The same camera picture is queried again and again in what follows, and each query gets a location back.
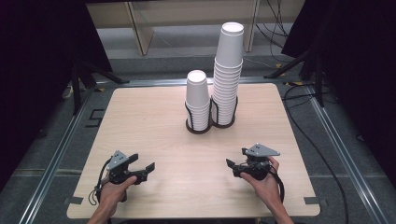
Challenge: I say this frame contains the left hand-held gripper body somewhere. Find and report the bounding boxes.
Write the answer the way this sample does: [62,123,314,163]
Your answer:
[106,150,149,186]

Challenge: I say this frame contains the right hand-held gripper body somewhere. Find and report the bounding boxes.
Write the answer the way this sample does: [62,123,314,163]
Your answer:
[233,143,281,181]

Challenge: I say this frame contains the black double cup holder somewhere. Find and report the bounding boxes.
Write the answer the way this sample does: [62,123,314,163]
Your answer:
[184,95,239,135]

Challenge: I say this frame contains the short stack of white cups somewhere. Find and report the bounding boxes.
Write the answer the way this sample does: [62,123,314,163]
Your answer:
[185,69,211,132]

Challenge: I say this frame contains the tall stack of white cups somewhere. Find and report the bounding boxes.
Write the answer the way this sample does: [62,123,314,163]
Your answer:
[211,21,245,126]

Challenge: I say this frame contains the person's left hand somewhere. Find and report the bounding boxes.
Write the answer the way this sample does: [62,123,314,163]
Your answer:
[98,175,138,213]

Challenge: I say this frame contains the person's right hand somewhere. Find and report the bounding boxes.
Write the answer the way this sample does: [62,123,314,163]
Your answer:
[240,156,283,210]

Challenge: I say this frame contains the black tape strip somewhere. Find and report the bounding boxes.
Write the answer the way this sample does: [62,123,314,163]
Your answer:
[303,196,328,207]
[64,196,84,206]

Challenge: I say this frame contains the black metal stand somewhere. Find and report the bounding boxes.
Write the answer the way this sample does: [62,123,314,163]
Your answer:
[263,49,326,108]
[70,60,130,116]

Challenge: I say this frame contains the black curtain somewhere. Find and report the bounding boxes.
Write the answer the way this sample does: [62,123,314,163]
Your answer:
[0,0,113,190]
[281,0,396,188]

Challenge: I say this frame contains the light wooden shelf unit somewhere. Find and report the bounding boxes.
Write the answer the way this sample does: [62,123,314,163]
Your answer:
[85,0,261,57]

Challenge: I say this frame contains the right hand-held gripper cable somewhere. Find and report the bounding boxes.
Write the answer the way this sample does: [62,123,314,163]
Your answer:
[269,169,286,203]

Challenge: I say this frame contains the aluminium floor rail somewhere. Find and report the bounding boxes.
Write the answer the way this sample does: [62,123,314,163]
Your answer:
[18,90,94,224]
[306,87,390,224]
[92,77,288,89]

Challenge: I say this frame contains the long black floor cable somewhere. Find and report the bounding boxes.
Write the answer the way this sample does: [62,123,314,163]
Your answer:
[281,83,349,224]

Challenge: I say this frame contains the black hanging cables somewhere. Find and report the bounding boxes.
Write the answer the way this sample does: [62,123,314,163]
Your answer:
[255,0,290,63]

